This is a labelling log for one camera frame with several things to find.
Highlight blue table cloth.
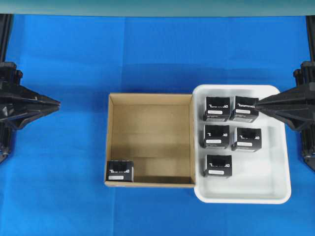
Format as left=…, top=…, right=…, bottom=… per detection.
left=0, top=15, right=315, bottom=236

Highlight black Dynamixel box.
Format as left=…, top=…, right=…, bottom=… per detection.
left=106, top=160, right=134, bottom=182

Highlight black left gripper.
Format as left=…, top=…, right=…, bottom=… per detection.
left=0, top=62, right=61, bottom=130

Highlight black box tray top left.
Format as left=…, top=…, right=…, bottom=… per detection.
left=203, top=97, right=231, bottom=122

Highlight black box tray middle right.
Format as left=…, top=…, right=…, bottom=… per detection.
left=231, top=127, right=262, bottom=152

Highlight black box tray top right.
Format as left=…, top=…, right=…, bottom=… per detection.
left=230, top=96, right=259, bottom=123

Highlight open brown cardboard box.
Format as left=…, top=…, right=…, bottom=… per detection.
left=104, top=93, right=196, bottom=188

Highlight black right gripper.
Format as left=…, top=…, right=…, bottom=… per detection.
left=255, top=61, right=315, bottom=131

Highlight black box tray bottom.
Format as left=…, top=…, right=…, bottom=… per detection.
left=203, top=155, right=233, bottom=177

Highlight white plastic tray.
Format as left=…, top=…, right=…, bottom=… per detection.
left=192, top=85, right=291, bottom=204

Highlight black box tray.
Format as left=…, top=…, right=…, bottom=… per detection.
left=203, top=97, right=231, bottom=122
left=202, top=125, right=230, bottom=149
left=203, top=155, right=233, bottom=177
left=231, top=127, right=262, bottom=152
left=230, top=96, right=259, bottom=123

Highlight black box tray middle left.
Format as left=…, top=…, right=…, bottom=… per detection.
left=202, top=125, right=230, bottom=149

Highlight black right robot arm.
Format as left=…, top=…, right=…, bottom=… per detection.
left=255, top=15, right=315, bottom=170

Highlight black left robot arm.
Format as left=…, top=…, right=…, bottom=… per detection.
left=0, top=14, right=61, bottom=162

